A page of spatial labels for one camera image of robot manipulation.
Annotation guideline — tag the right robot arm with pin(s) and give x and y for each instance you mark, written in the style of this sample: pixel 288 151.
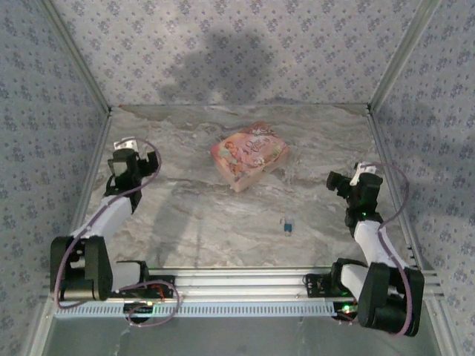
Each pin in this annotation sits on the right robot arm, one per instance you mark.
pixel 367 237

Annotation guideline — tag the small blue padlock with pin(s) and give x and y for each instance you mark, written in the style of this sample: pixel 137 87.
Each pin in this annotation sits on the small blue padlock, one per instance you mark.
pixel 288 225

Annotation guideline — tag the grey metal panel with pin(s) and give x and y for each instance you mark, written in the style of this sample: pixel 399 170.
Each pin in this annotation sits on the grey metal panel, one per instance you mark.
pixel 241 337

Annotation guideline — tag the pink illustrated box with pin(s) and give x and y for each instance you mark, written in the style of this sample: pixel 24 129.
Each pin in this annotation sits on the pink illustrated box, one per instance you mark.
pixel 248 155

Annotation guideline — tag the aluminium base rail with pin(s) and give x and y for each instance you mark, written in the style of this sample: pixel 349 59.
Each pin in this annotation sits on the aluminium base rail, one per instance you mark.
pixel 241 285

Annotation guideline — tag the aluminium side rail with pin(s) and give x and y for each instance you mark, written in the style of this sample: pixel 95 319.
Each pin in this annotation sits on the aluminium side rail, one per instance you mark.
pixel 94 163
pixel 385 148

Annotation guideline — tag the aluminium corner post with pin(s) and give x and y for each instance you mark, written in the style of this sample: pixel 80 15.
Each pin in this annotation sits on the aluminium corner post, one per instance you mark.
pixel 401 55
pixel 78 55

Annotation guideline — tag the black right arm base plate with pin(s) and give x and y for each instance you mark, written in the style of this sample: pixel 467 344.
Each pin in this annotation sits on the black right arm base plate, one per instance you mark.
pixel 315 285

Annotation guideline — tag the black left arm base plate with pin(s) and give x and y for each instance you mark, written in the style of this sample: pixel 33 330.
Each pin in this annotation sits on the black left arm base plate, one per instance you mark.
pixel 167 282

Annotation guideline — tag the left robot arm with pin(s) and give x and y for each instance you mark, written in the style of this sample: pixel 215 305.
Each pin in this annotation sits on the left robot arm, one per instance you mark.
pixel 111 215

